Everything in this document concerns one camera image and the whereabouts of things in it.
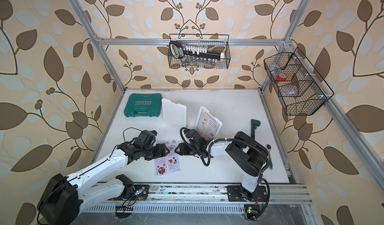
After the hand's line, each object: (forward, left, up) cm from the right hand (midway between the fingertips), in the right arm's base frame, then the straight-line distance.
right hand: (177, 151), depth 87 cm
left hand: (-2, +7, +5) cm, 9 cm away
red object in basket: (+27, -59, +31) cm, 72 cm away
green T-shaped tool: (+17, -51, -1) cm, 53 cm away
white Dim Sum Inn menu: (+9, -18, +10) cm, 23 cm away
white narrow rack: (+18, +2, +13) cm, 22 cm away
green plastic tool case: (+33, +25, +4) cm, 42 cm away
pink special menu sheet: (-7, +5, -2) cm, 9 cm away
